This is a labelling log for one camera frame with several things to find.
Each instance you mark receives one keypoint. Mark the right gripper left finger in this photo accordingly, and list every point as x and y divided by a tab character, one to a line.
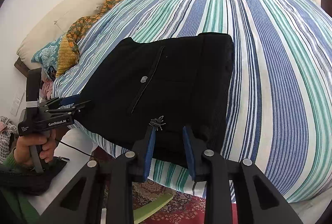
82	198

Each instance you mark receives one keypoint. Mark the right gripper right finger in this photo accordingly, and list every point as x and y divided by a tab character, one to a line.
257	200

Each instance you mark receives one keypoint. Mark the black pants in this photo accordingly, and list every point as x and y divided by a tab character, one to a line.
170	83

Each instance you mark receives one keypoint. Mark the white bedside surface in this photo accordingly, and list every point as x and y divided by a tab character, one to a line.
77	147

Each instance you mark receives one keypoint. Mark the green plastic stool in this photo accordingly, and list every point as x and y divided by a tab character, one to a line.
151	208

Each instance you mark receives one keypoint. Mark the red patterned rug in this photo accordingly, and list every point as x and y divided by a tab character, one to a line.
188	203

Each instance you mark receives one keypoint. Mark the teal white patterned pillow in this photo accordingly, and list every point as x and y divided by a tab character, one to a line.
48	55

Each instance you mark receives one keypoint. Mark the black pouch with zipper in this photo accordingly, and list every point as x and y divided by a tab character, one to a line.
27	181

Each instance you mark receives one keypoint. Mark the mustard dotted pillow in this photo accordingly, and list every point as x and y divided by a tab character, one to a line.
68	56

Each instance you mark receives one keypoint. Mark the orange floral green blanket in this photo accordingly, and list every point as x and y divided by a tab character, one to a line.
81	26

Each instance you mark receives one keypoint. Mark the cream upholstered headboard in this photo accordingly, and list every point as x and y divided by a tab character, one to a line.
54	24

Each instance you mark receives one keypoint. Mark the striped blue green bedsheet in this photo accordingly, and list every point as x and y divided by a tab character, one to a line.
279	108

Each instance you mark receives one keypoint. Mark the dark wooden dresser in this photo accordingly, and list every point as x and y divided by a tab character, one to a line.
326	5

